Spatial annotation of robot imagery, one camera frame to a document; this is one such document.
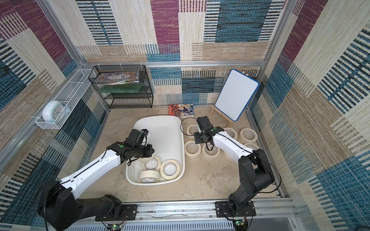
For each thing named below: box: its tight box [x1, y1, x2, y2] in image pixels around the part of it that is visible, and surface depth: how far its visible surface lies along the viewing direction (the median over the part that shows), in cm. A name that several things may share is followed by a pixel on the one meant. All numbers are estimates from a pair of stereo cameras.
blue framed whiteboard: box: [214, 68, 260, 122], surface depth 93 cm
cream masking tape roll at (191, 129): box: [186, 123, 199, 136], surface depth 107 cm
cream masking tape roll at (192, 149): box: [184, 140, 202, 159], surface depth 96 cm
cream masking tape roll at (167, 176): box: [159, 159, 181, 180], surface depth 85 cm
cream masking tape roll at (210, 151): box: [201, 141, 221, 160], surface depth 93 cm
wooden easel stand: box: [209, 104, 234, 128], surface depth 108 cm
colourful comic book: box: [168, 103, 195, 117], surface depth 118 cm
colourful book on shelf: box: [92, 70, 140, 86], surface depth 83 cm
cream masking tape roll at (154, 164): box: [143, 155, 161, 171], surface depth 89 cm
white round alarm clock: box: [41, 100, 67, 123], surface depth 64 cm
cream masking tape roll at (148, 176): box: [137, 170, 160, 184], surface depth 81 cm
